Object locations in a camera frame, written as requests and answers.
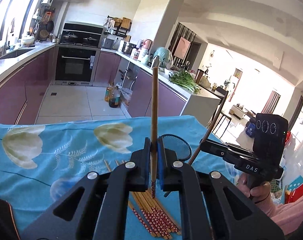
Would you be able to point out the dark chopstick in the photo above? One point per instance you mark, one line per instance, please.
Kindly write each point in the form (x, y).
(209, 130)

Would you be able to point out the mint green appliance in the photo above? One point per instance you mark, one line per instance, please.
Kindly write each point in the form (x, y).
(165, 57)

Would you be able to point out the black built-in oven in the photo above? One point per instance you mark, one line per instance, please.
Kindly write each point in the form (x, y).
(77, 53)

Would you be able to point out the person's right hand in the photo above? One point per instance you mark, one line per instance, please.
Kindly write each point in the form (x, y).
(258, 193)

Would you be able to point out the blue floral tablecloth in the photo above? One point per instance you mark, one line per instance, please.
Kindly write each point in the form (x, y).
(39, 163)

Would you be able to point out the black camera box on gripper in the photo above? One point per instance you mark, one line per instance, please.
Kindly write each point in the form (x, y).
(269, 138)

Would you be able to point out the oil bottle on floor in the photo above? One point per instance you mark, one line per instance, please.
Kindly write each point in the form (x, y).
(114, 98)

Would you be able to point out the steel pot on counter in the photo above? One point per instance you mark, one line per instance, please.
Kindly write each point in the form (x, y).
(128, 48)

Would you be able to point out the green vegetables on counter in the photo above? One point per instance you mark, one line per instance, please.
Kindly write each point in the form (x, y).
(184, 80)

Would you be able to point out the black mesh utensil cup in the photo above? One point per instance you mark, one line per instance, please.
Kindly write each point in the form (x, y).
(178, 145)

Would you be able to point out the pink sleeved right forearm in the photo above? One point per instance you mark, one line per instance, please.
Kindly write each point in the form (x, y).
(288, 217)

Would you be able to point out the bamboo chopstick with red end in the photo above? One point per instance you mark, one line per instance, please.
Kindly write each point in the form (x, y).
(150, 231)

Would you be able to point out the black stool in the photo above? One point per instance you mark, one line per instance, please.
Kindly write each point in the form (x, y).
(221, 119)

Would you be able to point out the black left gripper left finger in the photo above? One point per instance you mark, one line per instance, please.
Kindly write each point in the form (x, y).
(96, 206)

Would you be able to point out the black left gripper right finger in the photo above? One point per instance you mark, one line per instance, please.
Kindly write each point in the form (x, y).
(211, 207)

